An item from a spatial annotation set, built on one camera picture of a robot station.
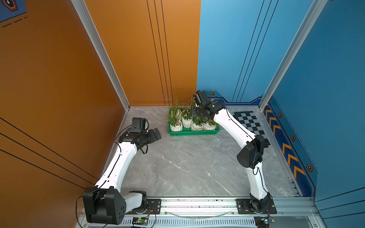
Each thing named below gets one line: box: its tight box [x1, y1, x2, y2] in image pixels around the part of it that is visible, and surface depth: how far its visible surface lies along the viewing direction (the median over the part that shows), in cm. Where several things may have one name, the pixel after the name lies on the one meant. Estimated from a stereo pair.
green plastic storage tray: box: [167, 108, 221, 136], surface depth 101 cm
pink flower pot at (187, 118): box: [181, 106, 193, 129], surface depth 104 cm
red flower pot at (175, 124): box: [163, 111, 183, 132], surface depth 101 cm
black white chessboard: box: [232, 111, 271, 148], surface depth 108 cm
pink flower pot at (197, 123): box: [191, 116, 205, 131], surface depth 101 cm
